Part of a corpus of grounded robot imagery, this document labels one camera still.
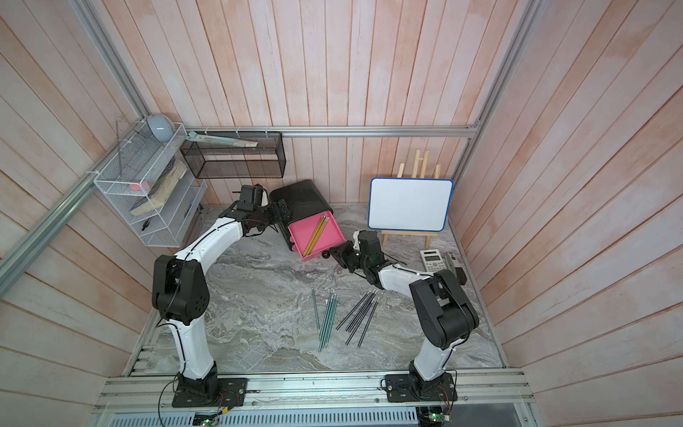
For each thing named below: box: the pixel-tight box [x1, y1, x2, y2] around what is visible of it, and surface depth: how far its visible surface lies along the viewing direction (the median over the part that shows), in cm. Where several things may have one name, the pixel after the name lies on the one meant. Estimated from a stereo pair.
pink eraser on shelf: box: [129, 181, 151, 192], surface depth 72 cm
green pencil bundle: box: [318, 289, 339, 352], surface depth 87 cm
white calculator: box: [419, 249, 448, 274], surface depth 103 cm
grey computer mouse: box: [146, 113, 176, 143], surface depth 84 cm
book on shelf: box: [129, 157, 188, 217], surface depth 83 cm
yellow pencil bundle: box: [303, 215, 330, 258], surface depth 97 cm
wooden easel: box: [380, 149, 442, 250], surface depth 93 cm
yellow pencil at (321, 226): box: [302, 215, 330, 258], surface depth 97 cm
